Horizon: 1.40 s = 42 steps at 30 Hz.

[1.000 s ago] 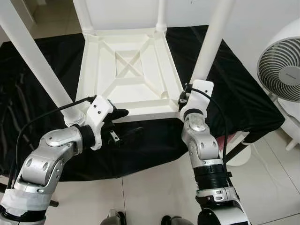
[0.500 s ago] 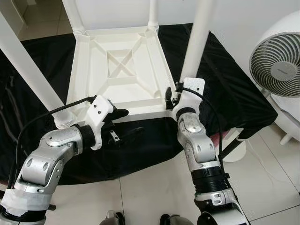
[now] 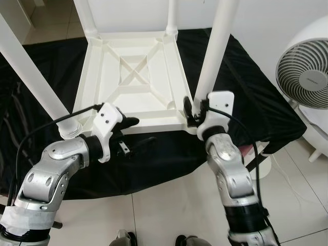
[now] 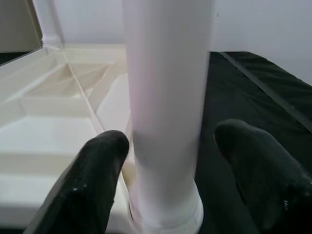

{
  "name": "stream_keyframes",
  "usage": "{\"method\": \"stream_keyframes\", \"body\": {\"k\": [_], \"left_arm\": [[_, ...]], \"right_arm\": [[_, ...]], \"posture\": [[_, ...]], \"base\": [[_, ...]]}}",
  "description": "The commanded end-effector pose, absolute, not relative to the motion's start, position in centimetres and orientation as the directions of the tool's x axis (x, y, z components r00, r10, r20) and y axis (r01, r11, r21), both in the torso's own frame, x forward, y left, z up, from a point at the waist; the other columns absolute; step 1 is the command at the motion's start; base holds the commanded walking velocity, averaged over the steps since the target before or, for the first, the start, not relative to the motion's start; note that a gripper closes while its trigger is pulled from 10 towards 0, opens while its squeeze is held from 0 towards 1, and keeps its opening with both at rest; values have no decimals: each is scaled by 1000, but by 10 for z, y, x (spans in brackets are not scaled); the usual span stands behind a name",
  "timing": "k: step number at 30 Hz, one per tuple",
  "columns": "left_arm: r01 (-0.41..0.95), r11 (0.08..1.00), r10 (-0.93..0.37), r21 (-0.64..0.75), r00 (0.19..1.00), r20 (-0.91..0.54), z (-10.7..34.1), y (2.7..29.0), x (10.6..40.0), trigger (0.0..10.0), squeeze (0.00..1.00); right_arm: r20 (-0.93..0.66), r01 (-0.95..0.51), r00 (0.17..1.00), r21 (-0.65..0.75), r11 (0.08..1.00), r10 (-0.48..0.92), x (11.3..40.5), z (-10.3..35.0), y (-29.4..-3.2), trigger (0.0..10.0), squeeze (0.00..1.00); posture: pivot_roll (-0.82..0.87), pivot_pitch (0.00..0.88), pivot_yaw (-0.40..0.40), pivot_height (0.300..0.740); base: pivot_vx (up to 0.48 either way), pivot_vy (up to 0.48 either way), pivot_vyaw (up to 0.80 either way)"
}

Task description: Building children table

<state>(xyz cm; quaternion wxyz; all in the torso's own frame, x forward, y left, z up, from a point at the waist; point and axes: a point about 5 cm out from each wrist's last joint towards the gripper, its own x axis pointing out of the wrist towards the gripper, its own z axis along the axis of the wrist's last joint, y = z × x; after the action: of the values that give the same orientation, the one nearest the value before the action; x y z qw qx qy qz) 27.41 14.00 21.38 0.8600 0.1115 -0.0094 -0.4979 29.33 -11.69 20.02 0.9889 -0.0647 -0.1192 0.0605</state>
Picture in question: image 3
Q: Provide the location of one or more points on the black tablecloth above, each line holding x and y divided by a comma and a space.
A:
154, 169

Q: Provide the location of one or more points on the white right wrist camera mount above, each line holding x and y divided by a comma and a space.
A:
220, 102

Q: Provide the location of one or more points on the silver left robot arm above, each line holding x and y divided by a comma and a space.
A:
46, 179

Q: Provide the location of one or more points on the white domed litter box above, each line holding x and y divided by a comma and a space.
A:
318, 133

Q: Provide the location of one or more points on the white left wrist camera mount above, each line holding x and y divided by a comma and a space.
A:
105, 120

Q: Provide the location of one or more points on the white pedestal fan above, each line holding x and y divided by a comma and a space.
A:
305, 66

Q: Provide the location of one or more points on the grey robot foot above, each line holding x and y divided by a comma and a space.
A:
123, 239
190, 241

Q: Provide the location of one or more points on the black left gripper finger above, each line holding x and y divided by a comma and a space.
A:
141, 145
129, 122

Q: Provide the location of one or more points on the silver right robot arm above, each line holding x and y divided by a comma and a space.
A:
233, 174

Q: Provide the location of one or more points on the white plastic tabletop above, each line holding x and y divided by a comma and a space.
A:
102, 77

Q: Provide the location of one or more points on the grey robot left foot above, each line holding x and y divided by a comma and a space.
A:
123, 239

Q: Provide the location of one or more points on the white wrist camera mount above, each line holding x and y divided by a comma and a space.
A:
220, 102
105, 120

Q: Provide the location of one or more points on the grey robot right foot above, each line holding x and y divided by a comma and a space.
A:
190, 241

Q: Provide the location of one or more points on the black metal table leg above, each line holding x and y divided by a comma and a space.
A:
57, 224
257, 164

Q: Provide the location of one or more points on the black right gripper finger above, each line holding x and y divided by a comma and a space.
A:
187, 107

